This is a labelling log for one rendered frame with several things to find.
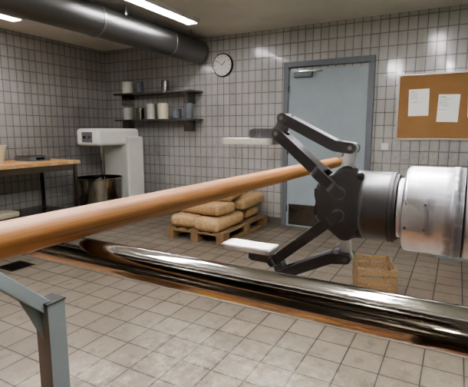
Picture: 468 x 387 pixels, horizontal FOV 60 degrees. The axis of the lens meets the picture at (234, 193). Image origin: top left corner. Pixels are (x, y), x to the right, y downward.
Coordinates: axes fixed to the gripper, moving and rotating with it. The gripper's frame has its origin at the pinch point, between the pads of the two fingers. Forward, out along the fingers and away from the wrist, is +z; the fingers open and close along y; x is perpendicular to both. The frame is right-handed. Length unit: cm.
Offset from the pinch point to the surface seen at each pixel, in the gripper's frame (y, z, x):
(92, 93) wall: -68, 504, 434
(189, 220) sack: 96, 245, 335
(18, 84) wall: -70, 504, 306
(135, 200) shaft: -0.6, 5.3, -12.7
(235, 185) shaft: 0.3, 4.8, 9.1
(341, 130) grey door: -9, 103, 462
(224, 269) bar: 2.5, -10.0, -19.7
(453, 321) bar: 2.8, -25.6, -20.1
